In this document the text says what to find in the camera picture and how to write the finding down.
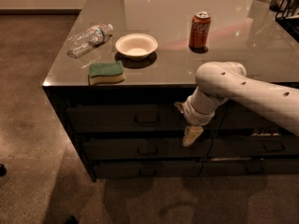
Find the black object on floor bottom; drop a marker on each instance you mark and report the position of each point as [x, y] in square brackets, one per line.
[71, 220]

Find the black object on floor left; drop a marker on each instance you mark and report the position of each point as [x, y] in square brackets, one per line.
[3, 170]

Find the black object on floor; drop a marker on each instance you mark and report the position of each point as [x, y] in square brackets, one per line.
[71, 220]
[3, 170]

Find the green yellow sponge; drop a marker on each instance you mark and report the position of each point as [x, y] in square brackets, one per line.
[103, 73]

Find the white paper bowl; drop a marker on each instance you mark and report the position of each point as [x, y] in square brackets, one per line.
[136, 46]

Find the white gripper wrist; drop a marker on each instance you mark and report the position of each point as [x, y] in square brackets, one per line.
[195, 118]

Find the clear plastic water bottle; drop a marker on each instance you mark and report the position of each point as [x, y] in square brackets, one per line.
[83, 42]

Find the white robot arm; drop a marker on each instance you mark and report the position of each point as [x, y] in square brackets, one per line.
[219, 82]

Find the dark drawer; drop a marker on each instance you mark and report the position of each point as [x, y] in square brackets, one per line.
[140, 148]
[125, 118]
[254, 146]
[256, 167]
[239, 117]
[116, 170]

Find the black wire rack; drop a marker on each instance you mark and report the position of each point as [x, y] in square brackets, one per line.
[287, 16]

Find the red cola can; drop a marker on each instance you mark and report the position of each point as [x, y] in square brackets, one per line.
[199, 31]

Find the dark drawer cabinet counter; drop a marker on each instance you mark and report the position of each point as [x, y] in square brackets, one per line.
[242, 31]

